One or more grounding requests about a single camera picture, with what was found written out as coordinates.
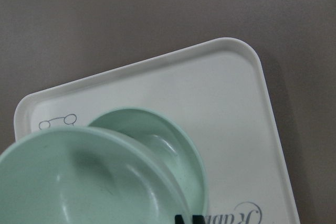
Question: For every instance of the cream rabbit serving tray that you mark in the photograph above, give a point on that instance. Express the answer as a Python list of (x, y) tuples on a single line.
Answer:
[(216, 92)]

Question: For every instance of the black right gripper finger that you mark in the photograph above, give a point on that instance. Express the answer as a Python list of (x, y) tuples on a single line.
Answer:
[(192, 217)]

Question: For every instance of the green bowl on tray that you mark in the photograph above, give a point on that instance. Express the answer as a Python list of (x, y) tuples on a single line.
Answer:
[(169, 143)]

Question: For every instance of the green bowl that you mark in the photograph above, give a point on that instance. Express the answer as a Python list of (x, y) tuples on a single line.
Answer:
[(169, 143), (85, 175)]

